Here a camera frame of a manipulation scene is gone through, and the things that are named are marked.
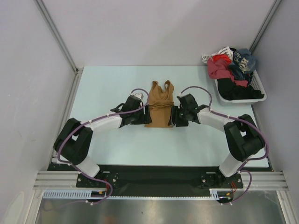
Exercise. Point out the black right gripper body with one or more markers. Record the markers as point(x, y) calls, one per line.
point(179, 115)

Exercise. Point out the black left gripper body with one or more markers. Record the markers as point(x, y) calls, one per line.
point(138, 117)

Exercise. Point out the tan ribbed tank top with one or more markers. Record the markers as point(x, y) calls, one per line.
point(160, 105)

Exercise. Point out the blue printed garment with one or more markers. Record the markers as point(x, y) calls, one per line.
point(243, 65)

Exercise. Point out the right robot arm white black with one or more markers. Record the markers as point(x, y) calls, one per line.
point(243, 138)

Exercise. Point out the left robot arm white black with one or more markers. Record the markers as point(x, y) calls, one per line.
point(73, 143)

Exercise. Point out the pink garment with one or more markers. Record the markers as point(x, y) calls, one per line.
point(218, 69)

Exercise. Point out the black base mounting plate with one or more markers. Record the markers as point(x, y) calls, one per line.
point(159, 180)

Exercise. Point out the red garment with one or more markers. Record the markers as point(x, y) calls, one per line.
point(221, 56)

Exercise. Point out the white black printed garment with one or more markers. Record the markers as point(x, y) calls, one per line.
point(223, 51)

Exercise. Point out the grey plastic laundry basket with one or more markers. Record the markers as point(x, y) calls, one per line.
point(255, 83)

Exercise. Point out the left side aluminium rail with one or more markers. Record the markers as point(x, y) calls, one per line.
point(70, 99)

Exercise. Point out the white slotted cable duct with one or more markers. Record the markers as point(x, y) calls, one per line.
point(97, 195)

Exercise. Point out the front aluminium frame rail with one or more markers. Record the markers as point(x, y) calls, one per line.
point(67, 180)

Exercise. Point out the right aluminium frame post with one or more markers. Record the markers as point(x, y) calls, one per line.
point(265, 24)

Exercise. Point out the aluminium frame post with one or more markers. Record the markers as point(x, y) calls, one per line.
point(265, 24)
point(56, 34)

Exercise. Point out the left aluminium frame post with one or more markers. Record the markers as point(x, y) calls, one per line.
point(56, 34)

